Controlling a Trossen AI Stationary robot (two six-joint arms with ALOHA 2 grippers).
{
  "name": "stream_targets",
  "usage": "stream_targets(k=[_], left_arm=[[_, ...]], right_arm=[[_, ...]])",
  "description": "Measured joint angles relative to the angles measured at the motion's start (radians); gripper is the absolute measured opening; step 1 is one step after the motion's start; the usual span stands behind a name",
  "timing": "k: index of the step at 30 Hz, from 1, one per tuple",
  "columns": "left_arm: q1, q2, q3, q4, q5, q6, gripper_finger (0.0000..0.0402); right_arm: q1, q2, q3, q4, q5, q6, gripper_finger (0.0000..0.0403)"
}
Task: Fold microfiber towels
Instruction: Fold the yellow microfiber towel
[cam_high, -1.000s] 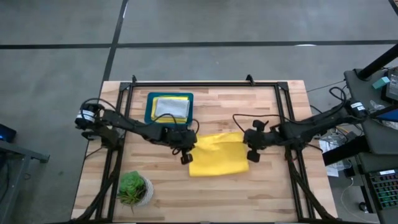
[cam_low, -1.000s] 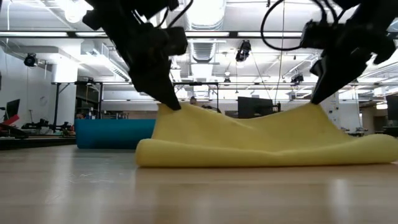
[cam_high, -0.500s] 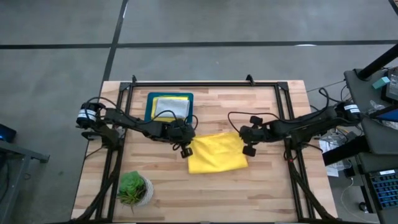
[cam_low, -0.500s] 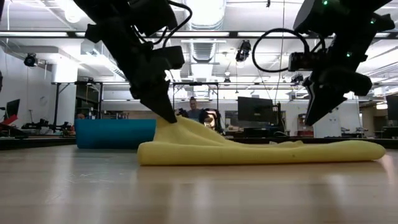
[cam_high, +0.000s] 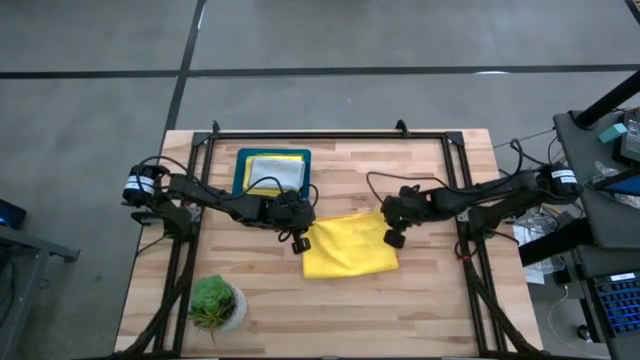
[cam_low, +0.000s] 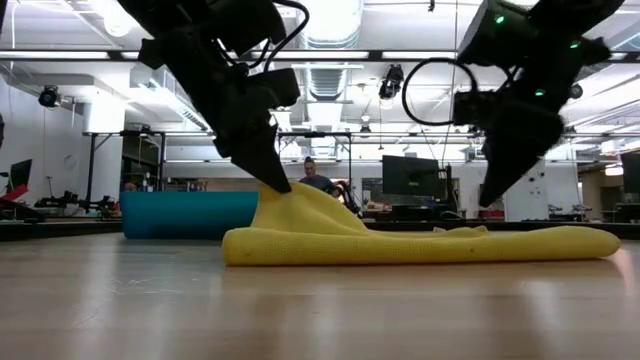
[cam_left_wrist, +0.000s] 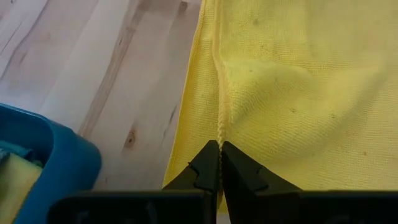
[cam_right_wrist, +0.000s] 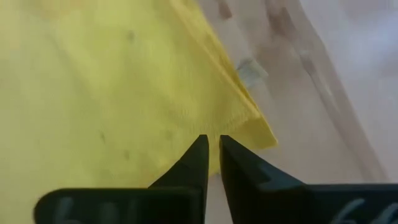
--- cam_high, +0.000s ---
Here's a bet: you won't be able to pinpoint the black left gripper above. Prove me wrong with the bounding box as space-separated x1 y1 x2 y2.
258 190 317 256

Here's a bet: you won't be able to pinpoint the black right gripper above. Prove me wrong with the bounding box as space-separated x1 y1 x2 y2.
380 185 435 250

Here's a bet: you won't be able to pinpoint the yellow microfiber towel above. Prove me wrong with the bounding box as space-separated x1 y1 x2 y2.
301 210 401 280
242 153 305 198

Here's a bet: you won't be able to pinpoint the grey microfiber towel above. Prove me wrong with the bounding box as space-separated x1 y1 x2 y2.
247 157 307 192

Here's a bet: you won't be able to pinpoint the teal plastic bin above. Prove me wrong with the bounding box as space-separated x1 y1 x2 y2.
231 147 313 200

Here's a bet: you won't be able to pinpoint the green succulent in woven pot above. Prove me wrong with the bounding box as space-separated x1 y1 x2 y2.
188 273 249 345

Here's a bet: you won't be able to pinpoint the white paper sheets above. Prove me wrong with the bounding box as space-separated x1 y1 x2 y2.
512 222 557 286

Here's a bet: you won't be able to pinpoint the black desk leg bar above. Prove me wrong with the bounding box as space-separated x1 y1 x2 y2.
517 216 596 269

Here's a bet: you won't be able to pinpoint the grey desk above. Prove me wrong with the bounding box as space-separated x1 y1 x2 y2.
572 247 640 360
552 106 640 250

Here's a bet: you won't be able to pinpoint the clear plastic bag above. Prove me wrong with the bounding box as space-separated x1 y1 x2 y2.
583 159 624 194

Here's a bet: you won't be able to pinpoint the black backlit keyboard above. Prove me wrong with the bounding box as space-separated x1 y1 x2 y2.
589 271 640 339

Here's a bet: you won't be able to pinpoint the blue-screen computer monitor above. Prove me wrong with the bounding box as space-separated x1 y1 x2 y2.
592 168 640 199

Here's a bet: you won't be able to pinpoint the small teal box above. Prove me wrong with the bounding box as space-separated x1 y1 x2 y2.
598 122 629 145

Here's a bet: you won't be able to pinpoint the black monitor stand pole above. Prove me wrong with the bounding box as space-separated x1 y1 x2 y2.
573 69 640 130

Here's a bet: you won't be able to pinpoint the black electronic device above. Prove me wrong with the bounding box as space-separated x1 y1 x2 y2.
612 106 640 169

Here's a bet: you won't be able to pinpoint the grey metal stand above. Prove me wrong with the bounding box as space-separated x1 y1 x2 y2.
0 222 81 360

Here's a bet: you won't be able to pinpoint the black device with blue light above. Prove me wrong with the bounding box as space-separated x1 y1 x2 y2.
0 198 28 231

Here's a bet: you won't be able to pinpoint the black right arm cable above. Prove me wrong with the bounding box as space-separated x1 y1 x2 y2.
365 138 526 204

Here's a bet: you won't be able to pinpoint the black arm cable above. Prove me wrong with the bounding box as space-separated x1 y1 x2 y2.
365 138 526 204
135 154 321 245

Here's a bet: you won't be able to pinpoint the black aluminium rig frame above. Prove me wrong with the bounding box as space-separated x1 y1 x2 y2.
112 118 546 360

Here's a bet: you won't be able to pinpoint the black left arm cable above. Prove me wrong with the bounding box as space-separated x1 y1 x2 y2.
135 154 321 245

